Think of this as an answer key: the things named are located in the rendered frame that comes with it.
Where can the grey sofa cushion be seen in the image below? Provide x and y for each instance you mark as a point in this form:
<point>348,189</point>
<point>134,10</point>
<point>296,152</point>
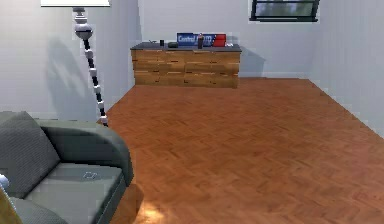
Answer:
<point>23,151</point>

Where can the black and white floor lamp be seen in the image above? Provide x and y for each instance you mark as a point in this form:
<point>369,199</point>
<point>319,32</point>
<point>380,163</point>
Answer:
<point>87,50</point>

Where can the dark brown bottle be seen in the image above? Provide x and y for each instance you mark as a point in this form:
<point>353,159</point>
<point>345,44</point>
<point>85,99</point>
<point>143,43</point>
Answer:
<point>200,41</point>

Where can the small black cup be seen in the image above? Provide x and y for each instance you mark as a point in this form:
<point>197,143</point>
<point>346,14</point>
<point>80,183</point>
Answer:
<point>162,42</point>

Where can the grey sofa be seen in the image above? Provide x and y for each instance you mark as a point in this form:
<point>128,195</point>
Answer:
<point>83,146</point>

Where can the small grey object on sofa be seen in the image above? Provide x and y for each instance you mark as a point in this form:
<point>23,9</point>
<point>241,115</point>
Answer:
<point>90,175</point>

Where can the wooden chest of drawers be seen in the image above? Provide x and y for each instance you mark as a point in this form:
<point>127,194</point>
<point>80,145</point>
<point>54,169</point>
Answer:
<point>186,66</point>

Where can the brown wooden object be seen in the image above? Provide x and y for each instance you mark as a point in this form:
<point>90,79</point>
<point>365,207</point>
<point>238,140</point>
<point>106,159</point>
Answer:
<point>7,210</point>

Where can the red book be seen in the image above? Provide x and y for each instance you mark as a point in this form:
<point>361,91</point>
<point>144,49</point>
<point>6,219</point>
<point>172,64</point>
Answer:
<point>219,40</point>

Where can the flat black box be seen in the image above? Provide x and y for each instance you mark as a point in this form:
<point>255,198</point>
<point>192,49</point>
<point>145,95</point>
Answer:
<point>172,44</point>

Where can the small white object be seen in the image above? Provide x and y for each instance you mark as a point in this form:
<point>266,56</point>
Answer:
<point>229,44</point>

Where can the small white ball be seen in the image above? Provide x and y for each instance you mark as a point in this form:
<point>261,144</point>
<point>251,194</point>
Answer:
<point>3,181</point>

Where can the black framed window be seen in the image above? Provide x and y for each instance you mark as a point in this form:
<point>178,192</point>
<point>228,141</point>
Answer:
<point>284,10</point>

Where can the blue book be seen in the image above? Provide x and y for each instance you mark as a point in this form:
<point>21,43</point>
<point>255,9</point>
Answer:
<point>188,39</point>

